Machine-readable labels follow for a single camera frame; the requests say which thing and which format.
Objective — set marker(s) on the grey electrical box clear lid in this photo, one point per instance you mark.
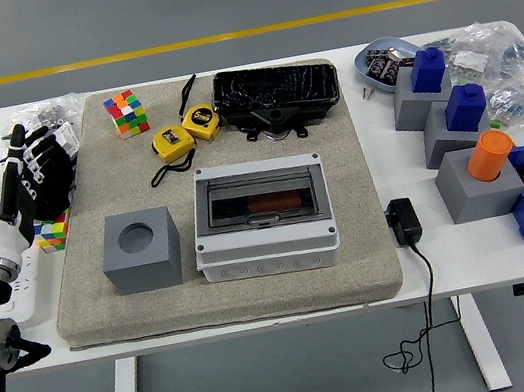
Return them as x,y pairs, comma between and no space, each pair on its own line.
266,251

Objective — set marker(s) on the orange cylinder battery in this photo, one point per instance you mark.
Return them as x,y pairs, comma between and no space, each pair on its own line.
276,202
488,156

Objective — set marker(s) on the blue block battery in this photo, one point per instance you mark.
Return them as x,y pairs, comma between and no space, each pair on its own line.
428,70
465,109

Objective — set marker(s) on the colourful puzzle cube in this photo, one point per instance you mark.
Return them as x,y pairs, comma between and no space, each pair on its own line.
53,235
127,114

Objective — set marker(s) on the black cloth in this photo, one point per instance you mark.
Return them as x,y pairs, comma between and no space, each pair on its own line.
57,186

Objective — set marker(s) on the white power strip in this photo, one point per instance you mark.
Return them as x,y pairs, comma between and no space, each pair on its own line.
30,292

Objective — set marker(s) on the clear bag of screws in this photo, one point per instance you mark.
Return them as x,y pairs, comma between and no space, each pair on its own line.
49,111

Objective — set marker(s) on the grey block with round hole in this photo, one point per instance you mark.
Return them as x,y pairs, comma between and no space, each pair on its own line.
471,200
153,271

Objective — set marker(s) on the yellow tape measure plain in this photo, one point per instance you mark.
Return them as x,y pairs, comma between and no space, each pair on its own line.
171,143

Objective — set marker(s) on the black power adapter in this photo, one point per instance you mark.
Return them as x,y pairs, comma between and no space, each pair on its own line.
405,224

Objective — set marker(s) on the yellow tape measure printed 5m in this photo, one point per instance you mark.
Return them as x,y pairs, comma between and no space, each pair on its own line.
202,121

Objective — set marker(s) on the grey-brown mat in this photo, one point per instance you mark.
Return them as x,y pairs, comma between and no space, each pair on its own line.
363,249

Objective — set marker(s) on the small green connector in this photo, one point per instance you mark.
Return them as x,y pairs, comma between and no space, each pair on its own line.
496,123

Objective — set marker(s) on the grey block holder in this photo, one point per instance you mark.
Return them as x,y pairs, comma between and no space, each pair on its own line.
440,139
409,109

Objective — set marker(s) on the black plastic tray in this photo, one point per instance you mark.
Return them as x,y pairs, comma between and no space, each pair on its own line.
273,87

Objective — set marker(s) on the small metal screws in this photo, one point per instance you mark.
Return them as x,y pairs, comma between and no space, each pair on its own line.
368,93

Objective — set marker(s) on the dark printed packet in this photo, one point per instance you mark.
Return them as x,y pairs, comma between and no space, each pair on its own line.
375,53
383,69

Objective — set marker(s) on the blue-grey dish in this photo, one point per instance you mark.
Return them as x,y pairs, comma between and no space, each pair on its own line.
364,71

